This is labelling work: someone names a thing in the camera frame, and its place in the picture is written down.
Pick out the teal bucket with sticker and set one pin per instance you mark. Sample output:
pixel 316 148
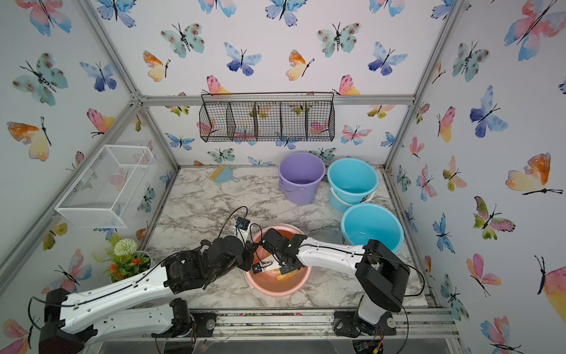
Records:
pixel 352 181

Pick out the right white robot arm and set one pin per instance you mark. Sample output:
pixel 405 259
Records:
pixel 382 275

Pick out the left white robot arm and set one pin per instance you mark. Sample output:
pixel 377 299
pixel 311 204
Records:
pixel 148 301

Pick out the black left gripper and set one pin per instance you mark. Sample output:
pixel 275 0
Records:
pixel 247 256

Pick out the artificial flower pot plant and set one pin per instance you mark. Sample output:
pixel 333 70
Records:
pixel 123 259

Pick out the pink plastic bucket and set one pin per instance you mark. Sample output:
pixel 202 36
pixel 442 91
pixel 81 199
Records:
pixel 266 282

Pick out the purple plastic bucket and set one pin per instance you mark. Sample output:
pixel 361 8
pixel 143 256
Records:
pixel 299 176

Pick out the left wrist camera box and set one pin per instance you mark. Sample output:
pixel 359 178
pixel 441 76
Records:
pixel 242 229

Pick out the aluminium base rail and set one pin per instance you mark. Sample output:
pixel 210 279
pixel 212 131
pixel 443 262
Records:
pixel 330 323

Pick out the black wire wall basket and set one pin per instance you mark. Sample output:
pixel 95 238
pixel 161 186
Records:
pixel 267 117

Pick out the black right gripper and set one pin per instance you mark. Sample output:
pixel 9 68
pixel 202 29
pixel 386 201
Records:
pixel 283 270

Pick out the white mesh wall basket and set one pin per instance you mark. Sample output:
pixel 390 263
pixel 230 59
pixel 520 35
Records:
pixel 112 188

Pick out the cream yellow microfibre cloth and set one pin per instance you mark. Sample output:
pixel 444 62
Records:
pixel 285 277

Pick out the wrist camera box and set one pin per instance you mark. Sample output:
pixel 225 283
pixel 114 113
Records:
pixel 242 229
pixel 261 267

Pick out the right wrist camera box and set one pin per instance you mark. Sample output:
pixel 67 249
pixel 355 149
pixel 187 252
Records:
pixel 261 267

